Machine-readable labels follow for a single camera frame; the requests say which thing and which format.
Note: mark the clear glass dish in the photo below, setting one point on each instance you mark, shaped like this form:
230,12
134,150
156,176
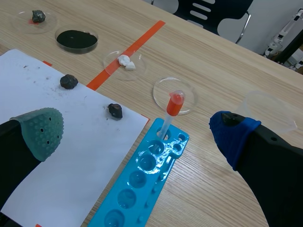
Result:
163,87
139,61
50,22

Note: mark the clear plastic beaker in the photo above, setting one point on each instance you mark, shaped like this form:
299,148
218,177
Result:
272,106

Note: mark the glass dish with black powder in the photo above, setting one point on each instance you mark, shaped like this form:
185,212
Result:
77,39

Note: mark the dark blue chair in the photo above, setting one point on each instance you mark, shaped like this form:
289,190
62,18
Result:
227,11

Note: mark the black metal pole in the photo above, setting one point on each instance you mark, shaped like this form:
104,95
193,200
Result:
290,46

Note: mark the white sheet of paper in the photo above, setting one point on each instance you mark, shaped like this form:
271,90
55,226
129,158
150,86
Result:
82,153

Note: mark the turquoise rack with round holes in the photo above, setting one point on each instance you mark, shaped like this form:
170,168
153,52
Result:
132,182

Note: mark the white lump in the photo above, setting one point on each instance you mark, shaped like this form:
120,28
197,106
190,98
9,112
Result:
123,59
130,67

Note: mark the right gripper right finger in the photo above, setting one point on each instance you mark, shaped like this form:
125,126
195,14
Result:
272,170

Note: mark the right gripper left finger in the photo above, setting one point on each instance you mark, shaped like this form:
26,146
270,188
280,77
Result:
28,146

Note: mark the small dark grey stone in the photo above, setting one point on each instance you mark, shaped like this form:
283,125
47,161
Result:
38,16

